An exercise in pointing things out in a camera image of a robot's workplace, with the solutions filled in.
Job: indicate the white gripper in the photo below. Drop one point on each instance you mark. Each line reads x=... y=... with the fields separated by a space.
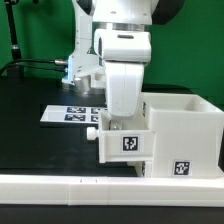
x=123 y=55

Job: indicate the white drawer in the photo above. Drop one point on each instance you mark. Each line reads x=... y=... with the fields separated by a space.
x=143 y=168
x=134 y=142

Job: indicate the white drawer cabinet box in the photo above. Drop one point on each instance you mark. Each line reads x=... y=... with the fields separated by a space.
x=188 y=134

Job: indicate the white front drawer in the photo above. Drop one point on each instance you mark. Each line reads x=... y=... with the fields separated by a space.
x=143 y=168

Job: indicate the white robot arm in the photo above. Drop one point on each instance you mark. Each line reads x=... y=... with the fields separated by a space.
x=125 y=15

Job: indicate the white fiducial marker sheet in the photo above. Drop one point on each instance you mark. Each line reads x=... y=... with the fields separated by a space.
x=71 y=114

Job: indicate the white L-shaped boundary frame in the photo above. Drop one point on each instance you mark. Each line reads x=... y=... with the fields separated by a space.
x=18 y=187

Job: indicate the black camera stand pole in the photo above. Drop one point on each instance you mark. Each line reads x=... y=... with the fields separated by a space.
x=14 y=71

